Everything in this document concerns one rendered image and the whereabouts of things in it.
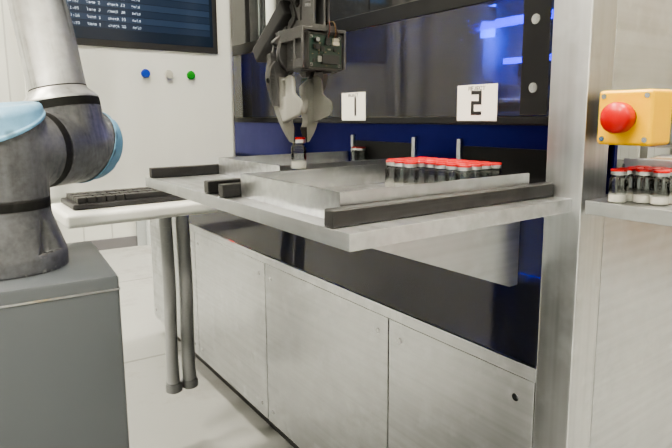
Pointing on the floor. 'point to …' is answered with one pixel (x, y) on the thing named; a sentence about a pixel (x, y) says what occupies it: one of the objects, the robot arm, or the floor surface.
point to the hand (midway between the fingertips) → (296, 132)
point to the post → (580, 10)
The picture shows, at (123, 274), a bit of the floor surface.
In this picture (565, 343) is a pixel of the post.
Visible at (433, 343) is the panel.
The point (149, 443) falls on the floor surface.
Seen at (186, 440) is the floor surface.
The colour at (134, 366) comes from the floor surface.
